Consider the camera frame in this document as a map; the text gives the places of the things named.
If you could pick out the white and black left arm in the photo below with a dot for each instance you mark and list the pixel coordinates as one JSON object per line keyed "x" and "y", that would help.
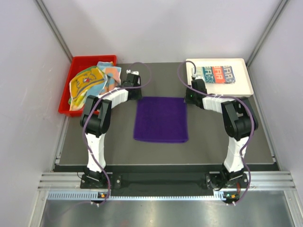
{"x": 96, "y": 119}

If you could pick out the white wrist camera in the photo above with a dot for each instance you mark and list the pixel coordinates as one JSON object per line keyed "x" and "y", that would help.
{"x": 196, "y": 76}
{"x": 132, "y": 72}

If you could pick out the rabbit print striped towel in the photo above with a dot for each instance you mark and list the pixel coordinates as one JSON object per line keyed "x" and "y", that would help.
{"x": 216, "y": 74}

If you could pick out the pastel patchwork towel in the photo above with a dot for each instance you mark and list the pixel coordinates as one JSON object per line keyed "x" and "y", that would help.
{"x": 111, "y": 76}

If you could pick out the yellow cartoon print towel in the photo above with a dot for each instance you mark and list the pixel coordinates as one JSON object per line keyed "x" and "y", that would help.
{"x": 82, "y": 83}

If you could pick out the purple towel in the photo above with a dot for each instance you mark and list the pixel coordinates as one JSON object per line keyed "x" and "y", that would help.
{"x": 161, "y": 120}

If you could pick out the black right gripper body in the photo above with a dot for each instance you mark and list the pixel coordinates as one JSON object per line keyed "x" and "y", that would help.
{"x": 190, "y": 96}

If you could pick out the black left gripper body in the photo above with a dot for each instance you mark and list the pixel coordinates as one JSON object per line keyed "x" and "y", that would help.
{"x": 137, "y": 94}

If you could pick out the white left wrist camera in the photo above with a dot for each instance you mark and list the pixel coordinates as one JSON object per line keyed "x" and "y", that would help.
{"x": 132, "y": 72}

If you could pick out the red plastic bin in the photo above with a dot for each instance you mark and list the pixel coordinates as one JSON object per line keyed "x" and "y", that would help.
{"x": 78, "y": 64}

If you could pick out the white plastic tray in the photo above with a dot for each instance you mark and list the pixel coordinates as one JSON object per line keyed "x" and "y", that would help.
{"x": 242, "y": 86}

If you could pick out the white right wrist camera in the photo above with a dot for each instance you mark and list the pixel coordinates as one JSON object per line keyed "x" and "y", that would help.
{"x": 196, "y": 76}

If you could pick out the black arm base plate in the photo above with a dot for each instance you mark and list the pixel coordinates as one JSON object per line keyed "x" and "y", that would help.
{"x": 125, "y": 180}

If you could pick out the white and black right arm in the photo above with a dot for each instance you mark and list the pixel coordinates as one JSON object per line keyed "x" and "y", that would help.
{"x": 239, "y": 124}

